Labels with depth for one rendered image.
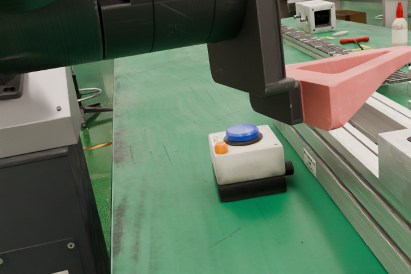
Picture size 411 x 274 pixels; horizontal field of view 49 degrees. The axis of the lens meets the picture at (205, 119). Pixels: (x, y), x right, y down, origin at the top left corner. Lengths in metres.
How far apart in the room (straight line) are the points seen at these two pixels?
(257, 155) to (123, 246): 0.17
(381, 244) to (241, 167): 0.18
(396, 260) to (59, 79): 0.65
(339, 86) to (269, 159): 0.34
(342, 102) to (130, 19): 0.09
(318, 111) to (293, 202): 0.33
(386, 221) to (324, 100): 0.21
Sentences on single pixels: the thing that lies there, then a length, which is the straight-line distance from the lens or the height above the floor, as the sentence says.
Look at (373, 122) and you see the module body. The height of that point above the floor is 0.84.
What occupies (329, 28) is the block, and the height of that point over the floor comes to 0.79.
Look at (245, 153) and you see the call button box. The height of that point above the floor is 0.84.
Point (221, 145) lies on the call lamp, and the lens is 0.51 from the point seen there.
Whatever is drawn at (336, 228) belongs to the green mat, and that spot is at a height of 0.78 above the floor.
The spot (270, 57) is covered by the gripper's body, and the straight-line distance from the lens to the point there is 0.17.
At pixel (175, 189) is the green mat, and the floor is 0.78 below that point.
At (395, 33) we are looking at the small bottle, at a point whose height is 0.82.
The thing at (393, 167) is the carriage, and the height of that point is 0.89.
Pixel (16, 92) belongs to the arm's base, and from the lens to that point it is 0.85.
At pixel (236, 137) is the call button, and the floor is 0.85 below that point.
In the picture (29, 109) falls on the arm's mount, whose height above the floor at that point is 0.85.
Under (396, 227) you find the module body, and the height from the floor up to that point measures 0.83.
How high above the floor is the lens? 1.04
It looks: 18 degrees down
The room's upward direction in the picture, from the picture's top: 8 degrees counter-clockwise
